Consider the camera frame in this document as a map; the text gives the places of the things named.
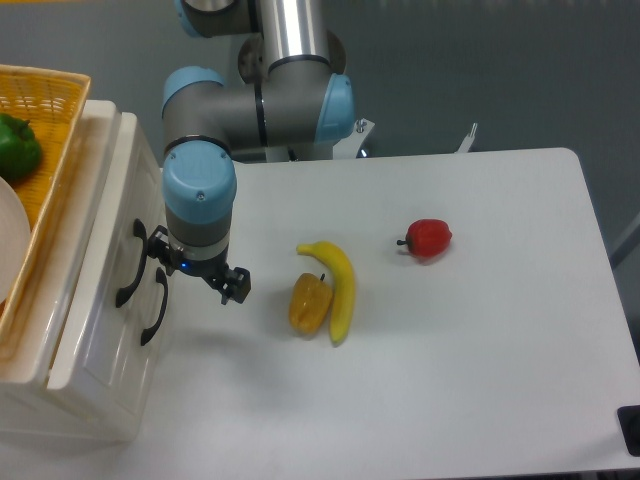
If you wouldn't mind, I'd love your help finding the white drawer cabinet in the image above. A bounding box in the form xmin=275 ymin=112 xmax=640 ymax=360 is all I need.
xmin=1 ymin=100 xmax=168 ymax=441

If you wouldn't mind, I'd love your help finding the black corner object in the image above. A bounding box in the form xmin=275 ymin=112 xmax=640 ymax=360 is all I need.
xmin=617 ymin=405 xmax=640 ymax=457

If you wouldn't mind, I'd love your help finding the green bell pepper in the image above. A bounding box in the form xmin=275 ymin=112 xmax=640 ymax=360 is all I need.
xmin=1 ymin=113 xmax=42 ymax=182

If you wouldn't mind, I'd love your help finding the yellow woven basket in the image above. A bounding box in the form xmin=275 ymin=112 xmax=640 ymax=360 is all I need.
xmin=1 ymin=65 xmax=91 ymax=343

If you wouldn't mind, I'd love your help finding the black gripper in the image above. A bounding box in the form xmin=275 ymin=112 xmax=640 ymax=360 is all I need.
xmin=147 ymin=225 xmax=251 ymax=305

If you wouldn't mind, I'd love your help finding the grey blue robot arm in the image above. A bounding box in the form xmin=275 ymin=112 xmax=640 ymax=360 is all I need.
xmin=149 ymin=1 xmax=355 ymax=303

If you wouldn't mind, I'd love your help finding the black lower drawer handle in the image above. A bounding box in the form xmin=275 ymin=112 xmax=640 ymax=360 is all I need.
xmin=140 ymin=267 xmax=169 ymax=347

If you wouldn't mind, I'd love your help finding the white table bracket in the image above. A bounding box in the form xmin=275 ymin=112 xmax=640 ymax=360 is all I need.
xmin=456 ymin=122 xmax=478 ymax=154

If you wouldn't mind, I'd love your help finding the white plate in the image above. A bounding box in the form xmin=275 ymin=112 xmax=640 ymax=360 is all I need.
xmin=0 ymin=179 xmax=31 ymax=302

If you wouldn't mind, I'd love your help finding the red bell pepper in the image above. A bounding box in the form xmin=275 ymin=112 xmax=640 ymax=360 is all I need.
xmin=396 ymin=219 xmax=452 ymax=258

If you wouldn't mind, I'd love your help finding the yellow banana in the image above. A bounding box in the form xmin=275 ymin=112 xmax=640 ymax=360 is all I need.
xmin=296 ymin=241 xmax=357 ymax=346

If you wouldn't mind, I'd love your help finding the white top drawer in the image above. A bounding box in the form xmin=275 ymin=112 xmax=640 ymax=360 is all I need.
xmin=48 ymin=113 xmax=163 ymax=393

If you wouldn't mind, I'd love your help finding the yellow bell pepper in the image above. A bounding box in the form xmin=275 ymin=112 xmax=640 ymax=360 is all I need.
xmin=288 ymin=273 xmax=333 ymax=336

